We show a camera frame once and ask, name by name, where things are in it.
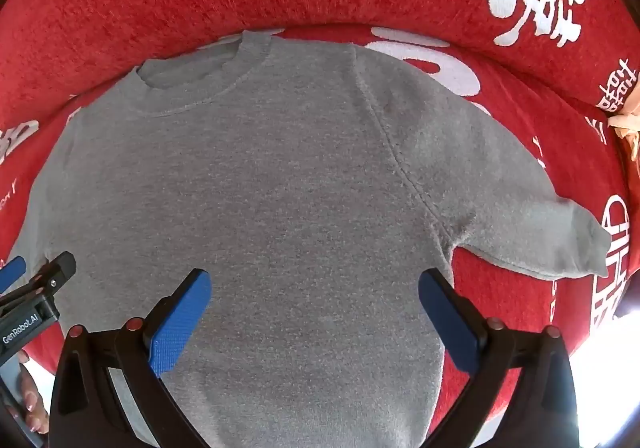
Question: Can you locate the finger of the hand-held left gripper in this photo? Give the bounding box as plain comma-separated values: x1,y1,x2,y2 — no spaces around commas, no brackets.
0,256,27,291
0,252,77,316

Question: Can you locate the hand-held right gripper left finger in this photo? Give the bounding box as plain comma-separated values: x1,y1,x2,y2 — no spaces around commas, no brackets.
48,269,212,448

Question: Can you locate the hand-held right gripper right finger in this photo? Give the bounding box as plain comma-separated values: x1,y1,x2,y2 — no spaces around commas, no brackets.
418,269,581,448

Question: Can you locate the grey towel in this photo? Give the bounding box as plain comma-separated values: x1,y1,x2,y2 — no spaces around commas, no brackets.
7,30,612,448

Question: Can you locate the person's left hand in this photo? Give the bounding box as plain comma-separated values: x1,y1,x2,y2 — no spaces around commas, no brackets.
19,350,51,435

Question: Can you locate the beige crumpled cloth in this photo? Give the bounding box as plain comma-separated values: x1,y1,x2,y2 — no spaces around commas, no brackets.
607,102,640,153

